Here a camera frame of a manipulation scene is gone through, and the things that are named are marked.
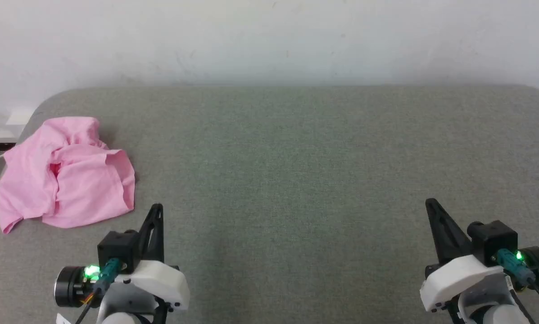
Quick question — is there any left camera cable teal plug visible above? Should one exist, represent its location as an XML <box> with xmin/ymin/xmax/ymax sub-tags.
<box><xmin>73</xmin><ymin>257</ymin><xmax>122</xmax><ymax>324</ymax></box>

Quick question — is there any pink cloth garment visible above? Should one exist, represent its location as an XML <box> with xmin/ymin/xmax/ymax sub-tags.
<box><xmin>0</xmin><ymin>117</ymin><xmax>136</xmax><ymax>234</ymax></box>

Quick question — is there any grey fabric sofa cushion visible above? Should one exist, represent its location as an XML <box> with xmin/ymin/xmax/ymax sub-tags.
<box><xmin>0</xmin><ymin>85</ymin><xmax>539</xmax><ymax>324</ymax></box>

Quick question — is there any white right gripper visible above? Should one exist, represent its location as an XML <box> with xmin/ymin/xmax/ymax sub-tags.
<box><xmin>420</xmin><ymin>198</ymin><xmax>507</xmax><ymax>313</ymax></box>

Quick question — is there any camera cable teal plug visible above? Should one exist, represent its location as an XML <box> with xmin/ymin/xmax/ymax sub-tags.
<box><xmin>73</xmin><ymin>257</ymin><xmax>122</xmax><ymax>324</ymax></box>
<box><xmin>494</xmin><ymin>248</ymin><xmax>539</xmax><ymax>315</ymax></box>

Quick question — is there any right camera cable teal plug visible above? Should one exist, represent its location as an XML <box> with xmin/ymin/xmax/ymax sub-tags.
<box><xmin>494</xmin><ymin>248</ymin><xmax>539</xmax><ymax>315</ymax></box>

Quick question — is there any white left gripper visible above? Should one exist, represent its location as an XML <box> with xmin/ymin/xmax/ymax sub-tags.
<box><xmin>115</xmin><ymin>203</ymin><xmax>191</xmax><ymax>314</ymax></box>

